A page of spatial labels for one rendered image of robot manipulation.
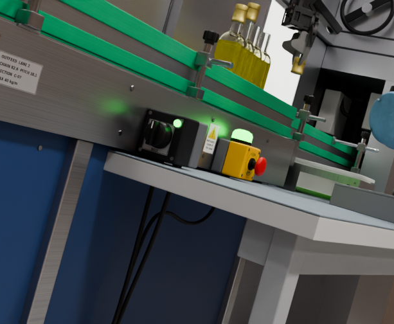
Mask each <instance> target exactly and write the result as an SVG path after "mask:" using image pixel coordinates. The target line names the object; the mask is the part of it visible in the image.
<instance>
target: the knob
mask: <svg viewBox="0 0 394 324"><path fill-rule="evenodd" d="M144 137H145V140H146V142H145V144H147V145H151V146H153V147H155V148H157V149H162V148H165V147H166V146H167V145H168V144H169V143H170V142H171V139H172V129H171V127H170V126H169V124H167V123H165V122H163V121H155V120H152V121H151V123H149V124H148V125H147V127H146V129H145V133H144Z"/></svg>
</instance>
